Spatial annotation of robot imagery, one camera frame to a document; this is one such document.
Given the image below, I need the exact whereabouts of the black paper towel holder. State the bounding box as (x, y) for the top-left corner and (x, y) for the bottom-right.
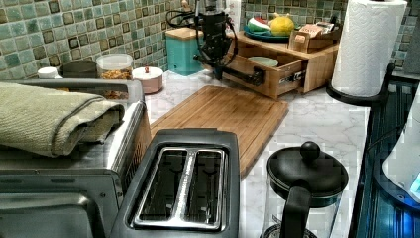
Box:
(326, 63), (395, 107)

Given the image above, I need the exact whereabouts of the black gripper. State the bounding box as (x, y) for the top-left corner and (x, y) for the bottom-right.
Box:
(193, 13), (232, 80)

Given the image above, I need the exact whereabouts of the yellow toy fruit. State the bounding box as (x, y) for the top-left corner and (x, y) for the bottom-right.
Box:
(268, 14), (295, 37)

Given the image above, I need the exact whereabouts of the stainless toaster oven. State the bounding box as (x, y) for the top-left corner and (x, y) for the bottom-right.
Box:
(0, 78), (151, 238)

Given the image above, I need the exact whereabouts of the paper towel roll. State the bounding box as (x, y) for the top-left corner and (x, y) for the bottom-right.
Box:
(332, 0), (407, 94)

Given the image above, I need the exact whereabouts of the watermelon slice toy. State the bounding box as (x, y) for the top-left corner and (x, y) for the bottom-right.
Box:
(247, 18), (270, 32)

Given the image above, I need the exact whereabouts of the wooden tea bag box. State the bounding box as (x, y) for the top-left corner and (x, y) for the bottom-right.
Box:
(288, 23), (342, 53)

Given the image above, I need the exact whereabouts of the teal plate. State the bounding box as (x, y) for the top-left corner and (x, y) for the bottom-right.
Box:
(244, 26), (289, 43)

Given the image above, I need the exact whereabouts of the white capped bottle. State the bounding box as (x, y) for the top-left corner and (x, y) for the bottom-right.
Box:
(38, 66), (61, 79)

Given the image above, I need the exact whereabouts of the wooden drawer cabinet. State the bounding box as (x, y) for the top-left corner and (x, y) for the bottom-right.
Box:
(223, 31), (339, 99)

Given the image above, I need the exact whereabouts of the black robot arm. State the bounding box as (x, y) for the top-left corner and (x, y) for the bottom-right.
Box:
(194, 0), (232, 79)

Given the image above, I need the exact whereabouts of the green folded towel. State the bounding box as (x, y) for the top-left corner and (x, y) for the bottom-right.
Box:
(0, 82), (125, 157)

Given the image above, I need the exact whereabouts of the black lidded french press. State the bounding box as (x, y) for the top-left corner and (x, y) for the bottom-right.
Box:
(261, 141), (349, 238)

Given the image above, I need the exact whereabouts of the bamboo cutting board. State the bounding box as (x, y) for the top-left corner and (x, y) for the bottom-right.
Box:
(151, 85), (288, 179)

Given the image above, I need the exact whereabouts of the white appliance with blue base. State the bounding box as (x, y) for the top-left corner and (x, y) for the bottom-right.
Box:
(375, 89), (420, 212)

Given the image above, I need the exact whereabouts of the wooden drawer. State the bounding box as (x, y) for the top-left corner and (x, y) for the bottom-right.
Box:
(223, 54), (307, 99)

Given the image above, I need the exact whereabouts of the black two-slot toaster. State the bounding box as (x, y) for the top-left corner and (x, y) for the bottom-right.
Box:
(110, 128), (240, 238)

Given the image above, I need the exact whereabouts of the teal canister with wooden lid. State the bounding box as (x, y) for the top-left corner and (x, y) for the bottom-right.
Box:
(165, 28), (202, 76)

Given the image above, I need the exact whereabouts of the glass jar with cereal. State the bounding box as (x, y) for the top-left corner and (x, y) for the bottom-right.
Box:
(96, 54), (133, 80)

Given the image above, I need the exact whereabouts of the dark round container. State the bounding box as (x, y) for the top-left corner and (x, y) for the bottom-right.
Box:
(59, 61), (97, 78)

